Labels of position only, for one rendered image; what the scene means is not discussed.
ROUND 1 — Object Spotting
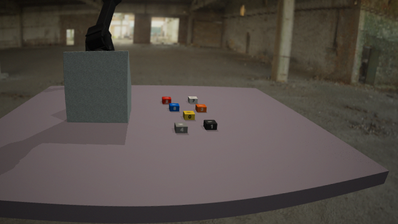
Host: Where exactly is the blue block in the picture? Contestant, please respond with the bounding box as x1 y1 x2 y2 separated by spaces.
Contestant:
169 103 179 111

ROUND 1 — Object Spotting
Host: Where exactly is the yellow block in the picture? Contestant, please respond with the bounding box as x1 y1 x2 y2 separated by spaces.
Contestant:
183 111 195 120

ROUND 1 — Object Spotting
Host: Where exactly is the orange block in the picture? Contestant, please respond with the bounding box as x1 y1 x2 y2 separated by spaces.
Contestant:
196 104 207 113

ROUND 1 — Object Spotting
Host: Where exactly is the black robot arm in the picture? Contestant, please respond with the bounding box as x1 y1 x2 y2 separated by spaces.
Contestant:
85 0 122 52

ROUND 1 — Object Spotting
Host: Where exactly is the red block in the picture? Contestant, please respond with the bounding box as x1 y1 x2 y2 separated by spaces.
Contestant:
162 97 171 104

